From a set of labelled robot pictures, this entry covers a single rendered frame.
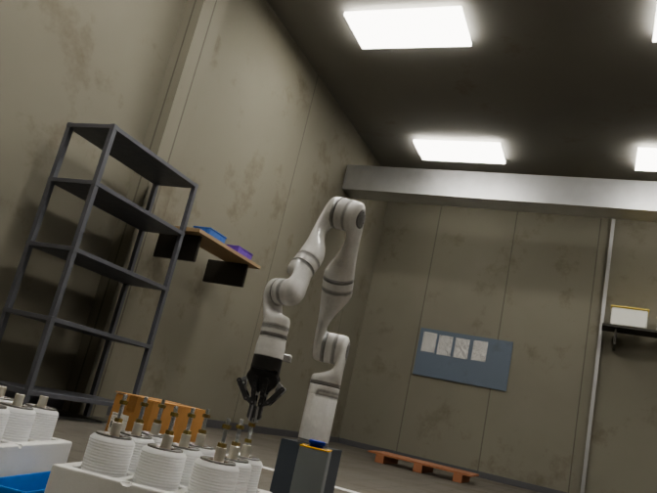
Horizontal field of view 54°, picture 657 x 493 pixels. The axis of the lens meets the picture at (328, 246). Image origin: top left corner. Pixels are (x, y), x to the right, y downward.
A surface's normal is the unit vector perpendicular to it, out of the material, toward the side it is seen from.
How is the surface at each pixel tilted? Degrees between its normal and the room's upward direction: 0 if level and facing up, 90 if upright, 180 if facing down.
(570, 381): 90
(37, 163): 90
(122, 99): 90
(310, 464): 90
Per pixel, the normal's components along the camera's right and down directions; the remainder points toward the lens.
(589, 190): -0.36, -0.31
